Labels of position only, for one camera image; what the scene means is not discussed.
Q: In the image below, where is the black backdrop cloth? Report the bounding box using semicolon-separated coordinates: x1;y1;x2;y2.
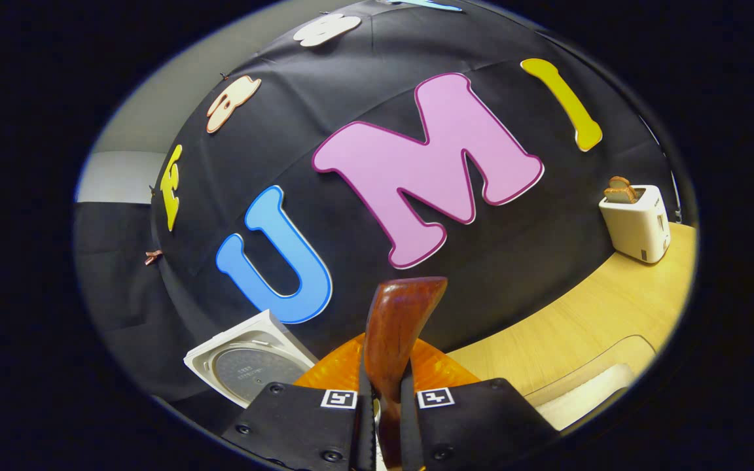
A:
75;0;682;419

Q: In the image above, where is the white rice heap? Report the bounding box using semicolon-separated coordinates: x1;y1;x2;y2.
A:
534;363;636;431

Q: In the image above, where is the white rice cooker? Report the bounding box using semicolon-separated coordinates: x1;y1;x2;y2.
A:
183;309;320;410

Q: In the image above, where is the clear plastic container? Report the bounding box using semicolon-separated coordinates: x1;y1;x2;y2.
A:
522;335;658;432

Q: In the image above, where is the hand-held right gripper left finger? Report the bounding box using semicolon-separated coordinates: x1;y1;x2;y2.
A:
221;334;378;471

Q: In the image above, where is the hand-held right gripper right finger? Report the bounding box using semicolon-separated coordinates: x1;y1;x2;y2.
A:
400;337;561;471

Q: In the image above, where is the brown wooden spoon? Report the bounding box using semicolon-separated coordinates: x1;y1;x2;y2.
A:
364;276;448;468

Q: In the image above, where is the white toaster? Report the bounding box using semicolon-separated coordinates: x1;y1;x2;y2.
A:
599;184;672;264

